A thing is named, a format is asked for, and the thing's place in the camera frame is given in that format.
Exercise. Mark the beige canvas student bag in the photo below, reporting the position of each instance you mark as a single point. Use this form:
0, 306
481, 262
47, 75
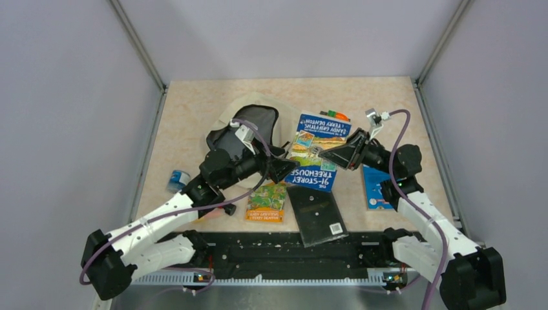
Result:
223, 166

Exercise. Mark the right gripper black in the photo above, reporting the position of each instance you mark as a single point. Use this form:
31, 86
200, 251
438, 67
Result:
350, 154

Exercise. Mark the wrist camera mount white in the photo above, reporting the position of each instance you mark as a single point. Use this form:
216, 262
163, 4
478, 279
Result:
245, 132
376, 121

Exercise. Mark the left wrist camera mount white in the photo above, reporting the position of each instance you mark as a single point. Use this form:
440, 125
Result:
245, 132

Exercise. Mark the black notebook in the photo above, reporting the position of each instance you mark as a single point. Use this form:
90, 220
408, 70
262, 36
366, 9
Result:
317, 215

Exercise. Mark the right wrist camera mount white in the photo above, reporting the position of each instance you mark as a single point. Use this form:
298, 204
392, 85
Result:
376, 121

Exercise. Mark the orange treehouse book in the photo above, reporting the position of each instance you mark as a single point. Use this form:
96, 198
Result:
266, 204

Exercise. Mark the blue glue bottle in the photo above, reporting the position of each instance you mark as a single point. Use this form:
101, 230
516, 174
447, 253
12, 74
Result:
177, 181

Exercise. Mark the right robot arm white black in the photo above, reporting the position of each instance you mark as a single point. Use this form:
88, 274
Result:
467, 275

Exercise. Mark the blue 91-storey treehouse book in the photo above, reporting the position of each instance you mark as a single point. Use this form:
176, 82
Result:
315, 133

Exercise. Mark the red black stamp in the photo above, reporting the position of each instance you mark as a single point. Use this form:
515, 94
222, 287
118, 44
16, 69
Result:
229, 209

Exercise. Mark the orange tape dispenser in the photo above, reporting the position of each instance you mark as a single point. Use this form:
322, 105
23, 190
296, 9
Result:
336, 115

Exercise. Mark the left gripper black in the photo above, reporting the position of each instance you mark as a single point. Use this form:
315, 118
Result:
281, 168

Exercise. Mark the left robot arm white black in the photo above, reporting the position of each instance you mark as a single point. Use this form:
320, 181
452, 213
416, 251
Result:
111, 261

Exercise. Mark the light blue book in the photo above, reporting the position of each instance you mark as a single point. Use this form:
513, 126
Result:
372, 187

